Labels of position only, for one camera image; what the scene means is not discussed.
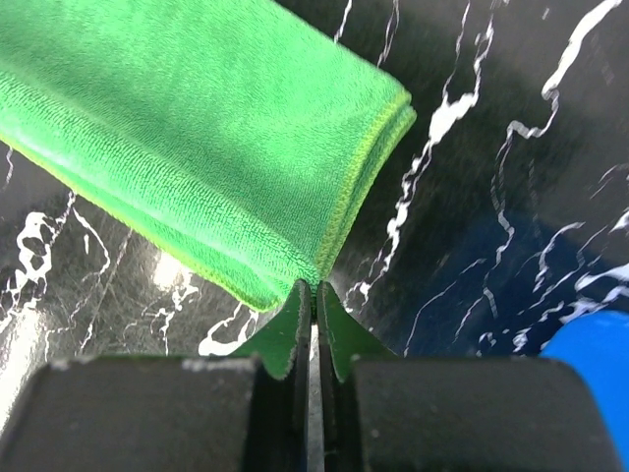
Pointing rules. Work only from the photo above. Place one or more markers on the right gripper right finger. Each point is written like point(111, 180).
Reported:
point(383, 412)

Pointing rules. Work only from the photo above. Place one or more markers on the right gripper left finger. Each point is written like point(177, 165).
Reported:
point(243, 412)

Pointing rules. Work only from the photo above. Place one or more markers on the green microfibre towel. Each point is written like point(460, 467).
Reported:
point(230, 134)

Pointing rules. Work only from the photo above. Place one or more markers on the blue plastic bin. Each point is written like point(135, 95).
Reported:
point(596, 347)

